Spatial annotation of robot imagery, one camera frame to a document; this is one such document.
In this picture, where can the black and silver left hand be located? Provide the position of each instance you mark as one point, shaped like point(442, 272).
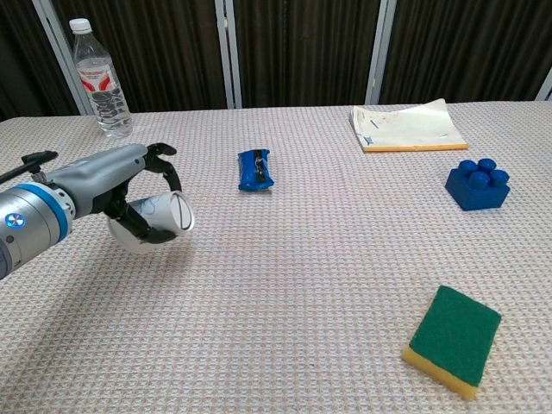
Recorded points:
point(99, 177)

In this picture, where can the white paper cup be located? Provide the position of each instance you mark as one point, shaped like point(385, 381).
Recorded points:
point(166, 211)

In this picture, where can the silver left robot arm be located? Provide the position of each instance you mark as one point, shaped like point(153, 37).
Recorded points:
point(30, 224)

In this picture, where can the clear plastic water bottle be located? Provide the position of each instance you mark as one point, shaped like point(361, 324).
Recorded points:
point(103, 95)

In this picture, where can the black pleated curtain panel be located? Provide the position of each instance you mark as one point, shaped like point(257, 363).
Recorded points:
point(302, 52)
point(26, 56)
point(164, 52)
point(466, 47)

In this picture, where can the blue snack packet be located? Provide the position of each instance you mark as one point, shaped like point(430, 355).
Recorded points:
point(255, 170)

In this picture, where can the beige woven tablecloth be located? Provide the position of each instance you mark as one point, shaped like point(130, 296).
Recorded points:
point(302, 280)

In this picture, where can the white notepad with yellow edge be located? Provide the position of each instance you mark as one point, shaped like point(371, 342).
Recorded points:
point(409, 127)

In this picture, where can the blue plastic building block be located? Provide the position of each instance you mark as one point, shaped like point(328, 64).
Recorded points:
point(476, 192)

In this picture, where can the green and yellow sponge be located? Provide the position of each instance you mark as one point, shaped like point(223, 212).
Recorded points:
point(453, 336)

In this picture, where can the grey partition post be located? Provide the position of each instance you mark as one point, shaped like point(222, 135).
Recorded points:
point(379, 52)
point(544, 86)
point(60, 56)
point(228, 52)

